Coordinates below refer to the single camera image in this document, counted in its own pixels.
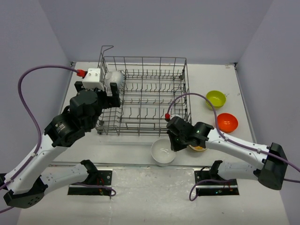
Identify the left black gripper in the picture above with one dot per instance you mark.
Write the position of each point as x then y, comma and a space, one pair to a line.
110, 101

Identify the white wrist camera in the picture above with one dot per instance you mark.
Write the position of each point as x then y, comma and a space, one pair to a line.
94, 79
174, 115

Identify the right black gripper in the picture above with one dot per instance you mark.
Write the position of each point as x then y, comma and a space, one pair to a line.
174, 146

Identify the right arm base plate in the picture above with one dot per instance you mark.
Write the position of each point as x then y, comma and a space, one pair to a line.
213, 188

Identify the white bowl front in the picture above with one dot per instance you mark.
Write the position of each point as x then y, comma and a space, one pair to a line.
163, 164

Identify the white bowl back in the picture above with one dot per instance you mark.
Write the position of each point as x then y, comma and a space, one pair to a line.
114, 77

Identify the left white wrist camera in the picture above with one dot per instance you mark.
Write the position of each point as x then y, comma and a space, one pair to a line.
94, 79

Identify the white bowl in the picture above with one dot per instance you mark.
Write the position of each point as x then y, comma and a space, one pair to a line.
114, 77
161, 151
163, 164

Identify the lime green bowl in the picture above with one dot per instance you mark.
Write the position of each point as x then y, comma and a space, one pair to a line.
209, 105
217, 98

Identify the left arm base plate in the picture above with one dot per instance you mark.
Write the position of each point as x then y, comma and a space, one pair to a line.
103, 178

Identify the grey wire dish rack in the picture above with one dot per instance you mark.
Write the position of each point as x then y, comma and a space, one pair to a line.
152, 87

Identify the orange bowl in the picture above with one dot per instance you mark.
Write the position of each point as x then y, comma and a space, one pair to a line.
226, 118
228, 128

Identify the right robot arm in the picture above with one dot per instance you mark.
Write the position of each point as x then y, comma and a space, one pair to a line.
266, 164

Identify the blue yellow patterned bowl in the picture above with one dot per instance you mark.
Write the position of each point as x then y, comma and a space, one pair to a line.
197, 148

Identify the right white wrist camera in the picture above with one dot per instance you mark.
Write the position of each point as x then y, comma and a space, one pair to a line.
174, 115

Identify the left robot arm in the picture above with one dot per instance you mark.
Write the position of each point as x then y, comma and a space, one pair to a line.
28, 183

